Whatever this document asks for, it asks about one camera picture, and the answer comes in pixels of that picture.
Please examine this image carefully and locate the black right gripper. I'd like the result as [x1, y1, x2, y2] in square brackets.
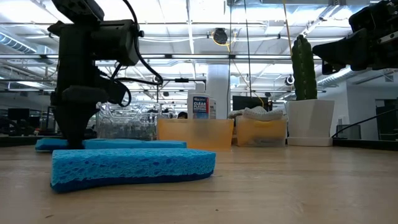
[312, 28, 398, 75]

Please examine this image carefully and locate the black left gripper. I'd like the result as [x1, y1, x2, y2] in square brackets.
[47, 20, 109, 149]

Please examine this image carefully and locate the blue kitchen sponge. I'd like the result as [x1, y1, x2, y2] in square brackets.
[102, 139, 147, 150]
[35, 138, 106, 153]
[141, 140, 188, 150]
[50, 148, 217, 193]

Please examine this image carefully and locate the grey waffle cloth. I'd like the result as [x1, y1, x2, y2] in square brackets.
[228, 106, 284, 122]

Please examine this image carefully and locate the green cactus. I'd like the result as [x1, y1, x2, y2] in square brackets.
[291, 34, 318, 101]

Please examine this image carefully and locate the small black monitor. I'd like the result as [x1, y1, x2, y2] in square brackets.
[7, 108, 30, 122]

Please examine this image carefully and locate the dark cabinet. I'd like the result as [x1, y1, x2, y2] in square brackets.
[375, 98, 398, 141]

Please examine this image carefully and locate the white plant pot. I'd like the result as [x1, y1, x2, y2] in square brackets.
[285, 99, 336, 147]

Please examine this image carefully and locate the large black monitor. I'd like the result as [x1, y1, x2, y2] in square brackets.
[232, 95, 274, 112]

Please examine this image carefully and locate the orange plastic bin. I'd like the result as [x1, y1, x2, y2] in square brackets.
[157, 118, 235, 152]

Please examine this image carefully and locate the black ceiling reel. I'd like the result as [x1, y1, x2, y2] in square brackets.
[212, 27, 229, 46]

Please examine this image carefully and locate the small clear plastic bin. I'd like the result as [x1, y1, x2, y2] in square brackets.
[236, 115, 287, 147]

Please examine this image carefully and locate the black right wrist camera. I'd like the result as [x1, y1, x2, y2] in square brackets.
[348, 0, 398, 32]

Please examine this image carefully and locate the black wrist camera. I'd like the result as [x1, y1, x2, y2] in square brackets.
[91, 19, 141, 67]
[348, 0, 398, 32]

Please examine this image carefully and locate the yellow hanging cord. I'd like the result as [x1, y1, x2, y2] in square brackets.
[282, 0, 294, 58]

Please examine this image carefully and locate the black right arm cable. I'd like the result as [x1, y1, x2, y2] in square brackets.
[331, 107, 398, 138]

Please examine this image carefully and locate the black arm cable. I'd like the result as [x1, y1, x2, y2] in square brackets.
[110, 0, 165, 108]
[331, 107, 398, 138]

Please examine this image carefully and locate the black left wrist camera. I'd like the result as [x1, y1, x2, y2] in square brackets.
[91, 19, 141, 67]

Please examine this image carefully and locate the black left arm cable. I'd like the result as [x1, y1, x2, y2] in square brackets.
[110, 0, 165, 108]

